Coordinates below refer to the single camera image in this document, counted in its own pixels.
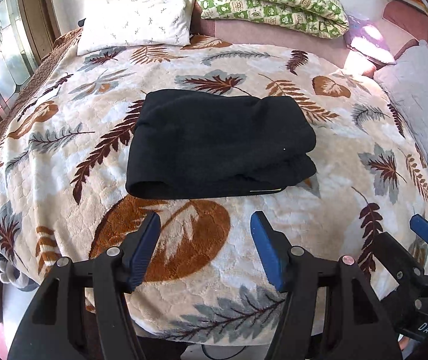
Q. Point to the black sweatpants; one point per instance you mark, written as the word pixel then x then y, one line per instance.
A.
pixel 190 144

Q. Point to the pink quilted mattress cover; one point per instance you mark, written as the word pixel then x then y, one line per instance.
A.
pixel 401 25

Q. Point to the leaf pattern fleece blanket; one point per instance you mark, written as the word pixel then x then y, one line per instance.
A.
pixel 64 154

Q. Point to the green checkered folded quilt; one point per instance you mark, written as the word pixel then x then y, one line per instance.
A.
pixel 325 19

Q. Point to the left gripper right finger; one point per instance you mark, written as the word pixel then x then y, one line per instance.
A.
pixel 330 312

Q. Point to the white patterned pillow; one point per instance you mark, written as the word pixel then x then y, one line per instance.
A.
pixel 130 23

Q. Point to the purple floral pillow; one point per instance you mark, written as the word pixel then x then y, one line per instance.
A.
pixel 364 37

